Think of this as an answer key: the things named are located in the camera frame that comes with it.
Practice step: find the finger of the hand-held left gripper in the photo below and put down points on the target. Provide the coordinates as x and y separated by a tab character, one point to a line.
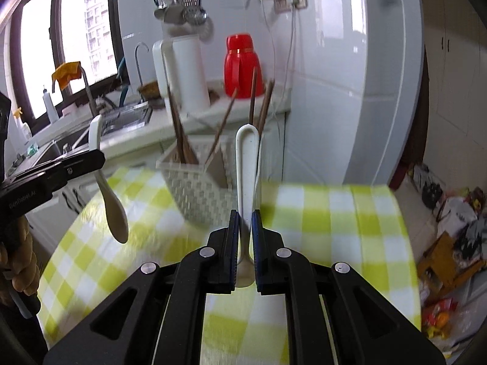
80	165

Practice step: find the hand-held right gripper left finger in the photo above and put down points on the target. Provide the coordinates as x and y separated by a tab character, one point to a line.
233	235

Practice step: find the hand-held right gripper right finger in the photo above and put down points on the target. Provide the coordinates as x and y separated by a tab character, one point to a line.
257	235

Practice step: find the white perforated plastic basket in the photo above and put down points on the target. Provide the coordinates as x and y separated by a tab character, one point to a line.
198	190

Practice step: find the brown wooden chopstick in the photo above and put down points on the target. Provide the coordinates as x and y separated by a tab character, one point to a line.
175	121
187	148
267	102
252	99
224	118

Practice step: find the person's left hand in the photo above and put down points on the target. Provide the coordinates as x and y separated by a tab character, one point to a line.
24	270

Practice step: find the white dish soap bottle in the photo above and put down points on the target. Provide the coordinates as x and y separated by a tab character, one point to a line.
50	108

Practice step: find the white spray bottle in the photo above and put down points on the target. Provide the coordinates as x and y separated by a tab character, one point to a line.
23	129

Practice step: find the tall chrome sink faucet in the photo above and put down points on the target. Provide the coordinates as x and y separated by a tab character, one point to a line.
89	99

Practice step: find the steel kitchen sink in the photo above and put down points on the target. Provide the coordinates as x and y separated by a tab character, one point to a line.
125	116

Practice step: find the orange cloth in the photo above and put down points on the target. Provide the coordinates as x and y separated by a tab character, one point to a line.
66	74

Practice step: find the wicker basket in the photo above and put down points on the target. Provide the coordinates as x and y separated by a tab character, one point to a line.
150	90

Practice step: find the window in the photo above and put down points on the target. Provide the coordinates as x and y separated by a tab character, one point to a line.
38	64

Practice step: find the thin gooseneck chrome faucet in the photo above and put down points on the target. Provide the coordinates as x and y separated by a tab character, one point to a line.
139	72

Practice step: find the white kitchen counter cabinet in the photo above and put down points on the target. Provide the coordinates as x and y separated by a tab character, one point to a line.
213	113

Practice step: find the white plastic pitcher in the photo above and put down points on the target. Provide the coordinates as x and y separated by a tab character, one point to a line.
190	76

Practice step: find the red thermos jug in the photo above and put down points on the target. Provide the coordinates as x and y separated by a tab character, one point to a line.
239	68

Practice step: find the cardboard box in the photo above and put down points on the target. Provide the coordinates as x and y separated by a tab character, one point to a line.
441	258

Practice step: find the white refrigerator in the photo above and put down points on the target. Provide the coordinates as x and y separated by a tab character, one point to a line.
380	83

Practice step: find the colourful snack packets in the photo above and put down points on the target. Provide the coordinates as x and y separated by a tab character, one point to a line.
439	317

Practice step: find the white plastic bag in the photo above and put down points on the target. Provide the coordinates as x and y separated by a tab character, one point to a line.
456	213

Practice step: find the cream tall cabinet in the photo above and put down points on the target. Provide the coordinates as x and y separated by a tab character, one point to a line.
452	64

